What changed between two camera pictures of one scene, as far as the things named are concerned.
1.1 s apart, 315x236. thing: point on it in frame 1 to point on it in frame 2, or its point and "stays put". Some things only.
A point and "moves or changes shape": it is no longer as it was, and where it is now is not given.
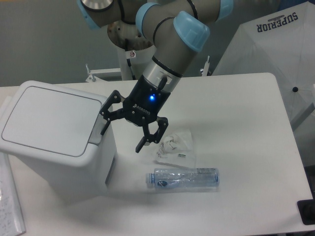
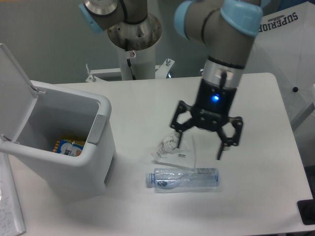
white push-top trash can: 52,138 moves or changes shape
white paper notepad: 12,222 stays put
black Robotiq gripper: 142,105 to 212,109
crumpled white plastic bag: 178,149 stays put
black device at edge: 306,209 stays put
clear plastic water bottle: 184,179 stays put
